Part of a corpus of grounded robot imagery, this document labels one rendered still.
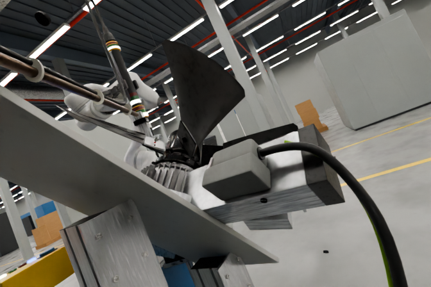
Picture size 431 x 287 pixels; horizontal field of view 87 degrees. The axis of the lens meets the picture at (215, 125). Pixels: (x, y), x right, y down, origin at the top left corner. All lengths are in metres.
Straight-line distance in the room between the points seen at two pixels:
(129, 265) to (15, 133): 0.27
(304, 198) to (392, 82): 6.56
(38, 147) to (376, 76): 6.73
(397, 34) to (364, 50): 0.71
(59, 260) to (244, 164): 0.72
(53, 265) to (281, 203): 0.73
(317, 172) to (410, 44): 6.80
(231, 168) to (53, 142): 0.26
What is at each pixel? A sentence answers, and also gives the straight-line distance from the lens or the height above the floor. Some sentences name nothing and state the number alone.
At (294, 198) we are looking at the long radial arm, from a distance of 0.41.
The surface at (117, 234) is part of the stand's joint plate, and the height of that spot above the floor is 1.11.
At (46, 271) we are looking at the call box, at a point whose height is 1.03.
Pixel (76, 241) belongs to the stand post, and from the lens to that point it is 0.48.
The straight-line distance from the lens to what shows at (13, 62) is 0.35.
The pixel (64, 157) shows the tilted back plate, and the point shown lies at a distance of 0.42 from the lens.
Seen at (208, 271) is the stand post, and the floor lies 0.90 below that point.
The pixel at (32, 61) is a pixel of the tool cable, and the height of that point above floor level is 1.37.
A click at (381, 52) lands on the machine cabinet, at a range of 6.93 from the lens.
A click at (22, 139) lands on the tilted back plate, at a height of 1.30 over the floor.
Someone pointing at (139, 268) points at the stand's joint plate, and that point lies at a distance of 0.48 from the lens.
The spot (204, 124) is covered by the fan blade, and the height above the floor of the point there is 1.23.
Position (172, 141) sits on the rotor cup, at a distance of 0.69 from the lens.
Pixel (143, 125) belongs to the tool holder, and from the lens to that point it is 0.76.
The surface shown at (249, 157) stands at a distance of 0.37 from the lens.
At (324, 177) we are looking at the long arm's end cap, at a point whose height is 1.07.
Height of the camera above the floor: 1.18
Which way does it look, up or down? 4 degrees up
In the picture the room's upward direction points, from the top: 24 degrees counter-clockwise
